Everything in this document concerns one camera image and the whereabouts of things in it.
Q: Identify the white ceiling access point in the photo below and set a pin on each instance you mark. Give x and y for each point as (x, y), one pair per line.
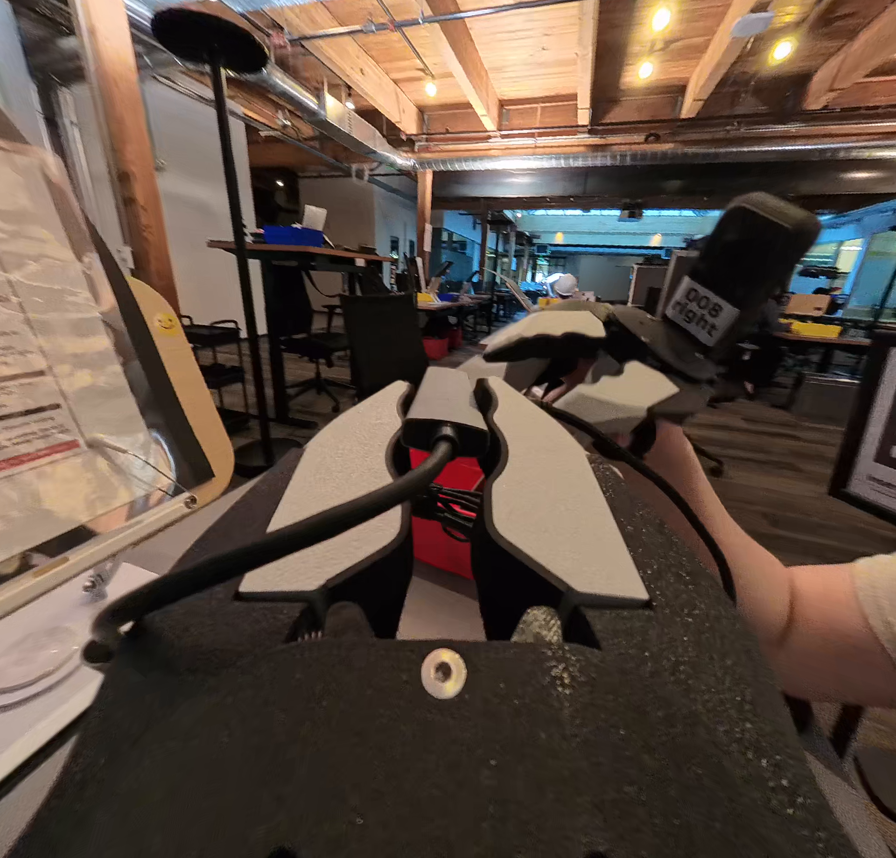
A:
(752, 23)

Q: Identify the laminated instruction sheet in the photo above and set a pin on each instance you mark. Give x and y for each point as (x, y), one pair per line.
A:
(42, 347)

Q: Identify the wooden post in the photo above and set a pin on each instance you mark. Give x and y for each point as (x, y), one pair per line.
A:
(119, 137)

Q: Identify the black office chair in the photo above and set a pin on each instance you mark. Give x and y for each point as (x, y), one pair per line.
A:
(315, 343)
(385, 340)

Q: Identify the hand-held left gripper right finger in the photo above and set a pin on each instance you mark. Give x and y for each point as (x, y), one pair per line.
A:
(553, 508)

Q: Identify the wooden standing desk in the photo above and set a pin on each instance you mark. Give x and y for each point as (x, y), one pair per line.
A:
(294, 250)

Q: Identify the grey usb hub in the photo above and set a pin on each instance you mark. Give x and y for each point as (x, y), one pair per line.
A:
(448, 396)

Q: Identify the black floor lamp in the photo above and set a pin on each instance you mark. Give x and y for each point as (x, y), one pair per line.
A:
(210, 39)

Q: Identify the black rolling cart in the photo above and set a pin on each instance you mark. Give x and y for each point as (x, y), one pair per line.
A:
(217, 333)

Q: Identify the yellow smiley sticker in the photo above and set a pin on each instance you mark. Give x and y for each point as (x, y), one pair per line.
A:
(166, 324)

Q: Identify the wooden board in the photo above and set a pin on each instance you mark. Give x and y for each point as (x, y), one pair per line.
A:
(203, 410)

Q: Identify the blue plastic bin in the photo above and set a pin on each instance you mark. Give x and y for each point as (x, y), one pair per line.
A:
(294, 237)

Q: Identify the person's right forearm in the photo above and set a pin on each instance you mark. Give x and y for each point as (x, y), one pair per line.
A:
(791, 627)

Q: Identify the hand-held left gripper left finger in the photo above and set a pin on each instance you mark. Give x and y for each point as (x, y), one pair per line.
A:
(343, 452)

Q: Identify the black backing board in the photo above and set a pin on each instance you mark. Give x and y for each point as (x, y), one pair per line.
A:
(161, 410)

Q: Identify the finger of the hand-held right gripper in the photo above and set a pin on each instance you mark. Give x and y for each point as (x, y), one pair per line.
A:
(623, 396)
(553, 327)

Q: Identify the red plastic bin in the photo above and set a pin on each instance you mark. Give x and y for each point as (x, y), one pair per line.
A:
(441, 550)
(437, 347)

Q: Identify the black framed poster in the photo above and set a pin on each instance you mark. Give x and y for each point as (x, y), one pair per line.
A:
(875, 438)

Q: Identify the yellow plastic bin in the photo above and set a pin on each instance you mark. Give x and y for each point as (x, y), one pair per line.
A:
(812, 328)

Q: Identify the ceiling projector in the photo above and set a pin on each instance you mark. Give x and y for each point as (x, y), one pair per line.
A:
(631, 212)

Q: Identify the silver ventilation duct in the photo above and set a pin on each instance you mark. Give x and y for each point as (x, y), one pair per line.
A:
(630, 158)

